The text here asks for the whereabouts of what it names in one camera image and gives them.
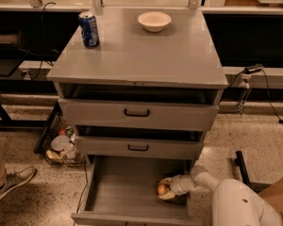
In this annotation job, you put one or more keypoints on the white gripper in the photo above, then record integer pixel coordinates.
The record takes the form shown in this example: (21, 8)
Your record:
(178, 185)

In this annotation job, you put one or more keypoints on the orange fruit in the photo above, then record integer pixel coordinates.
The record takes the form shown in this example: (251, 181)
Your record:
(161, 189)

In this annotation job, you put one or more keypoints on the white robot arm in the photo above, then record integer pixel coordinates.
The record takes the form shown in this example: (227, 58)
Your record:
(233, 202)

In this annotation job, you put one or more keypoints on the grey bottom drawer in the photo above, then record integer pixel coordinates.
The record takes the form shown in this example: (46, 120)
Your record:
(122, 191)

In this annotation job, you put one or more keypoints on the grey drawer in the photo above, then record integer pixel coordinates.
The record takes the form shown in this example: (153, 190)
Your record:
(122, 191)
(170, 108)
(113, 141)

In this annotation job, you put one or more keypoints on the grey middle drawer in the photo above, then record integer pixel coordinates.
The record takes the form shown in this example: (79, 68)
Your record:
(113, 141)

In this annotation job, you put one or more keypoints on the grey drawer cabinet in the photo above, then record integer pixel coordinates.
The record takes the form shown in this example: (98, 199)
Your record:
(181, 56)

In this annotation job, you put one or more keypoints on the grey top drawer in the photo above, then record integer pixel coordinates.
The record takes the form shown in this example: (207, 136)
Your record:
(170, 108)

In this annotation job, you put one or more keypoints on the black metal bar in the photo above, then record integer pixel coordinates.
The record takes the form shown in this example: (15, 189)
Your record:
(239, 162)

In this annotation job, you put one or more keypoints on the black power adapter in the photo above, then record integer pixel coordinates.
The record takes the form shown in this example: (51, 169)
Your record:
(253, 69)

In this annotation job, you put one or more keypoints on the grey sneaker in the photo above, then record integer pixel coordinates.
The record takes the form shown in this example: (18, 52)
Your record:
(16, 179)

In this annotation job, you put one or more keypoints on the white bowl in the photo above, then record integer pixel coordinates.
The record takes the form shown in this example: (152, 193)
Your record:
(154, 21)

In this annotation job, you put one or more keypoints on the blue soda can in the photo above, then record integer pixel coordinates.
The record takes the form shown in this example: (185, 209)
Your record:
(89, 30)

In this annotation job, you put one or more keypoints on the black middle drawer handle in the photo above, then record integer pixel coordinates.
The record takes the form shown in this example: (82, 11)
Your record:
(134, 148)

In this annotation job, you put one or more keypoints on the black drawer handle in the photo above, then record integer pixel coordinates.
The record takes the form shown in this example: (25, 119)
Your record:
(134, 148)
(142, 114)

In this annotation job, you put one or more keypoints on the black top drawer handle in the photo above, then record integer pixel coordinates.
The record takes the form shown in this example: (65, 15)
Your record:
(142, 114)

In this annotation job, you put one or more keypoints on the wire basket with clutter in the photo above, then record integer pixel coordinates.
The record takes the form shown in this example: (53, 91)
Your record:
(60, 147)

